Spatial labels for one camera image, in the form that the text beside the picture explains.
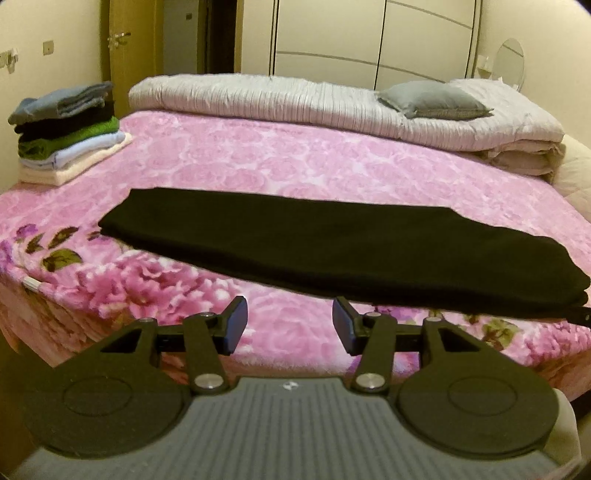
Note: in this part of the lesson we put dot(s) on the cream quilted bed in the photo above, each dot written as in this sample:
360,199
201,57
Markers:
577,170

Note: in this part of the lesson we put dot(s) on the grey pillow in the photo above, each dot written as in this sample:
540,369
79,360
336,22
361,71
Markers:
434,99

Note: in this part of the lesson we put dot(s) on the wall hook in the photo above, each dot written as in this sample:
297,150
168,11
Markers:
8,59

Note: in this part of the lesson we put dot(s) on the wall light switch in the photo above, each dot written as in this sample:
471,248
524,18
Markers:
48,47

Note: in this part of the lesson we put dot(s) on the grey-blue folded garment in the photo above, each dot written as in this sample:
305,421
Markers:
64,99

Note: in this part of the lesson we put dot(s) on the black garment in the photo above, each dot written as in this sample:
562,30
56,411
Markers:
60,125
323,240

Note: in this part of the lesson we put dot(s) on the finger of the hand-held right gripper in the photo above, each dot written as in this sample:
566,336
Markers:
583,317

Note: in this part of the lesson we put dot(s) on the beige folded quilt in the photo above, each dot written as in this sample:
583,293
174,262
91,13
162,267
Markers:
526,161

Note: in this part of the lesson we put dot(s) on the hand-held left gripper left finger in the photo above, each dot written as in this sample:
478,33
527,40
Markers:
235,324

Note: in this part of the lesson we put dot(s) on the black folded garment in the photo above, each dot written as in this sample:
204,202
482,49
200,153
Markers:
60,125

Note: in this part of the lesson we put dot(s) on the light grey ribbed quilt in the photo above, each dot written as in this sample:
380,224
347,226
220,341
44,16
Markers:
277,99

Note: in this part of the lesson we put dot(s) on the pink floral blanket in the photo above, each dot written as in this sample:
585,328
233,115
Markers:
258,157

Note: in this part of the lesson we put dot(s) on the white wall fixture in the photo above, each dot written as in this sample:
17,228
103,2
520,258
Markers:
483,64

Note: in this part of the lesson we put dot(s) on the light blue folded garment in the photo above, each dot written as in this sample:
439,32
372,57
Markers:
87,148

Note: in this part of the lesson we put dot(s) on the cream wardrobe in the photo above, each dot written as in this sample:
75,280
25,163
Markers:
369,37

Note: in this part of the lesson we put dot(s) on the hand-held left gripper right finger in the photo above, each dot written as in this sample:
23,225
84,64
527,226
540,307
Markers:
344,324

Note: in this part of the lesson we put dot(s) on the green folded garment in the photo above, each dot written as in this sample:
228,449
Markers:
78,137

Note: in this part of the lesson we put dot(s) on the white blanket tag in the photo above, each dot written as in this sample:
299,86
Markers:
34,284

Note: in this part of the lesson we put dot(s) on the round mirror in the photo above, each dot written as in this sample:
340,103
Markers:
510,57

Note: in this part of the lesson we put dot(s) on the cream folded towel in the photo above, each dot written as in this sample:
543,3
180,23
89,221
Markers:
64,173

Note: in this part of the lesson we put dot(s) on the wooden door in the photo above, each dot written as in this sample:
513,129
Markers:
134,64

